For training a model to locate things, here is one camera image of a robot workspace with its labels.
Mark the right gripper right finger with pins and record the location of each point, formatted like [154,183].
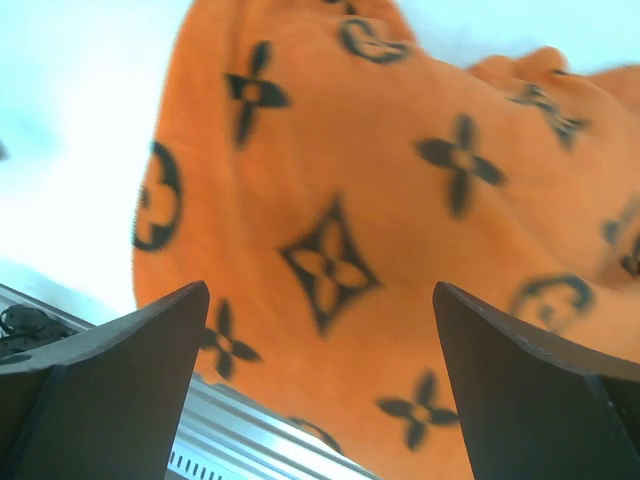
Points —
[531,404]

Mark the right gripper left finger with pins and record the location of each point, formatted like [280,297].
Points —
[104,403]

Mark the orange patterned pillowcase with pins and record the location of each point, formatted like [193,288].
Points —
[321,173]

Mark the white slotted cable duct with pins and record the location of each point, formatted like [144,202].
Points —
[189,465]

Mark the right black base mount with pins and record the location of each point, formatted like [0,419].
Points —
[25,328]

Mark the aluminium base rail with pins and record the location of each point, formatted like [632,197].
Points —
[222,425]

